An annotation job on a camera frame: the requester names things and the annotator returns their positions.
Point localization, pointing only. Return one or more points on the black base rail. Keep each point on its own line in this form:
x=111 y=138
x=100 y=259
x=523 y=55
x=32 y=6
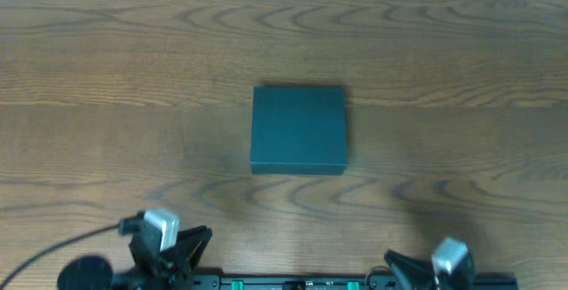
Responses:
x=380 y=280

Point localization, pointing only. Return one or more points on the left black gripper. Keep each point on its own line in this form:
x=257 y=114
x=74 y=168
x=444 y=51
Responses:
x=176 y=257

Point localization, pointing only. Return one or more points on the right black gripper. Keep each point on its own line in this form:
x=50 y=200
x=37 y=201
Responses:
x=422 y=272

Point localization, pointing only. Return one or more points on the dark green box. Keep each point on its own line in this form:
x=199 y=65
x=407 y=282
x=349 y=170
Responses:
x=299 y=131

